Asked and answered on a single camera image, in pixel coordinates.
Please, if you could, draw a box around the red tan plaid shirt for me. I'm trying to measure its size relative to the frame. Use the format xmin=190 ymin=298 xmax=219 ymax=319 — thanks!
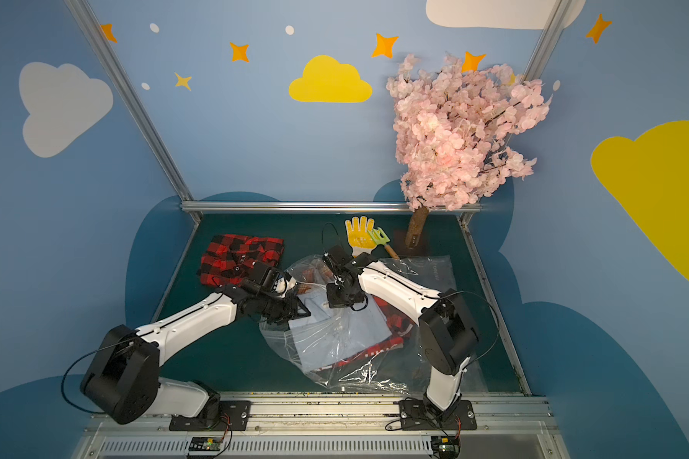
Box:
xmin=294 ymin=266 xmax=333 ymax=295

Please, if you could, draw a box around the aluminium front rail platform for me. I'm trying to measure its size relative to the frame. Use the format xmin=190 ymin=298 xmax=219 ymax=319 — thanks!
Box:
xmin=73 ymin=392 xmax=570 ymax=458

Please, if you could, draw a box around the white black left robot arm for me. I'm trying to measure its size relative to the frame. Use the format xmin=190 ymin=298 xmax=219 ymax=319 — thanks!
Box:
xmin=80 ymin=262 xmax=311 ymax=430

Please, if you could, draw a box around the clear plastic vacuum bag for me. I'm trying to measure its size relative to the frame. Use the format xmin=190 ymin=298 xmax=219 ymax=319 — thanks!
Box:
xmin=260 ymin=256 xmax=431 ymax=394

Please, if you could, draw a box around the green circuit board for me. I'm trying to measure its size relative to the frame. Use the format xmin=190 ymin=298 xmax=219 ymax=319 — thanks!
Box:
xmin=431 ymin=436 xmax=460 ymax=459
xmin=188 ymin=436 xmax=223 ymax=456

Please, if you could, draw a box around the left aluminium corner post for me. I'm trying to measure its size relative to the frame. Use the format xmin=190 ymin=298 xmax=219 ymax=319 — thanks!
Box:
xmin=65 ymin=0 xmax=194 ymax=203

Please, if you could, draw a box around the left green circuit board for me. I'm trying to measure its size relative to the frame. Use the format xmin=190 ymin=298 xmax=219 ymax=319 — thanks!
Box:
xmin=188 ymin=436 xmax=223 ymax=456

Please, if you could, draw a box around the green toy garden rake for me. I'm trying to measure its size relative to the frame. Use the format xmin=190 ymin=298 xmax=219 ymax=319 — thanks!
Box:
xmin=367 ymin=228 xmax=400 ymax=260

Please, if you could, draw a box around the aluminium back frame rail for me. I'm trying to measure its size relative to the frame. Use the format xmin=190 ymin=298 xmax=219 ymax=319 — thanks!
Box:
xmin=180 ymin=200 xmax=483 ymax=215

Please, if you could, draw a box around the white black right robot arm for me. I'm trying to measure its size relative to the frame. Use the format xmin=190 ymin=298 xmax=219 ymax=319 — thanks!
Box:
xmin=323 ymin=246 xmax=480 ymax=418

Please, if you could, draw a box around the yellow dotted work glove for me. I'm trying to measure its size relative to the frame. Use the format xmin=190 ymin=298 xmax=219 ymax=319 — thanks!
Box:
xmin=344 ymin=216 xmax=377 ymax=257

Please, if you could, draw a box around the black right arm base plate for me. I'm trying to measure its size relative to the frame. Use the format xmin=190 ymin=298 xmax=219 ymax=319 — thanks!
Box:
xmin=396 ymin=398 xmax=478 ymax=430

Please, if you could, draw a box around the right green circuit board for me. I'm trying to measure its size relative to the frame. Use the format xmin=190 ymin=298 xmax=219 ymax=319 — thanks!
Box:
xmin=431 ymin=436 xmax=460 ymax=459

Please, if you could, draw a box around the light blue shirt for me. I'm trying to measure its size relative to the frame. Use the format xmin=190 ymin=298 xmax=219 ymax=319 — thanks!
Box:
xmin=287 ymin=284 xmax=392 ymax=373

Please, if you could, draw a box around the right aluminium corner post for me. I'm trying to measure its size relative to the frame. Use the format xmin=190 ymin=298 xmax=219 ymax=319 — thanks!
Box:
xmin=458 ymin=0 xmax=578 ymax=228

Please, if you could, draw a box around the red black plaid shirt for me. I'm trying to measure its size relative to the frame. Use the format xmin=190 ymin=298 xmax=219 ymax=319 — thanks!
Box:
xmin=322 ymin=296 xmax=415 ymax=370
xmin=197 ymin=234 xmax=284 ymax=288

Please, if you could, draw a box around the pink cherry blossom tree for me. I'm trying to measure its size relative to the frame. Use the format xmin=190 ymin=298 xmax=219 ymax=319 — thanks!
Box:
xmin=386 ymin=55 xmax=551 ymax=249

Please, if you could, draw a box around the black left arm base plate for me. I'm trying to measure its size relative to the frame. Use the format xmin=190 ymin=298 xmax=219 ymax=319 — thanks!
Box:
xmin=168 ymin=399 xmax=252 ymax=432

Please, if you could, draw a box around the aluminium corner post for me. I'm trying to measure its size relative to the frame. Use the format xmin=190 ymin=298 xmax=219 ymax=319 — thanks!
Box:
xmin=458 ymin=0 xmax=578 ymax=228
xmin=65 ymin=0 xmax=194 ymax=203

